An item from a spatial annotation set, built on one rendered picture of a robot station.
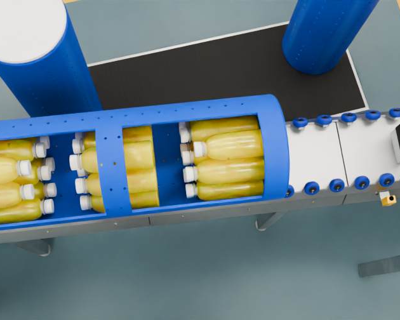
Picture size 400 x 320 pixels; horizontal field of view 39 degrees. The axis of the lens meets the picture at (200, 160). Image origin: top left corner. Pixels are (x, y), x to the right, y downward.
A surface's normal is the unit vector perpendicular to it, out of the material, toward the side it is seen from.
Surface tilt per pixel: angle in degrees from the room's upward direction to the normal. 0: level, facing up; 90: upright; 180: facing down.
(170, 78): 0
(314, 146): 0
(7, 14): 0
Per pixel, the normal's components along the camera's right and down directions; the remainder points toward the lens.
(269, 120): 0.02, -0.46
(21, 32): 0.04, -0.25
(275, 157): 0.09, 0.20
